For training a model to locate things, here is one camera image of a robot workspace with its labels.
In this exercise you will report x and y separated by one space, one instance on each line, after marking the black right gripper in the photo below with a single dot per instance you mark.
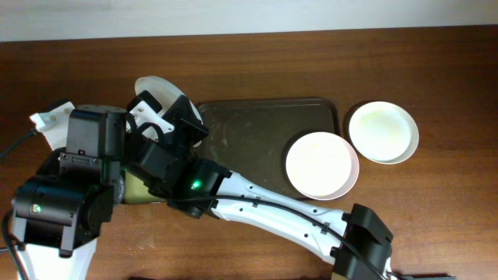
186 120

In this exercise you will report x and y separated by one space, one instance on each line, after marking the white grey plate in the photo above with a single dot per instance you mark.
162 91

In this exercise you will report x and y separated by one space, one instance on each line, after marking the pink plate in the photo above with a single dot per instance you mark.
322 166

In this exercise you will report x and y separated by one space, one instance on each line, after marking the cream plate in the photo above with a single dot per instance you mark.
383 132

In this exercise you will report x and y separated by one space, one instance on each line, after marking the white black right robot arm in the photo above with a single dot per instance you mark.
356 243

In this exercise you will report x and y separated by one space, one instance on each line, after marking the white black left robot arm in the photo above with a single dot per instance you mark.
57 214

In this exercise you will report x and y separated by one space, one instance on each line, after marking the small black sponge tray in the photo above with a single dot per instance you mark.
128 194

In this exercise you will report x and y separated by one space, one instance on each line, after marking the dark brown serving tray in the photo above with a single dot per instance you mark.
252 137

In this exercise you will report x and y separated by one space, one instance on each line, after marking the large yellow foam pad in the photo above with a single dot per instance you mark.
134 192

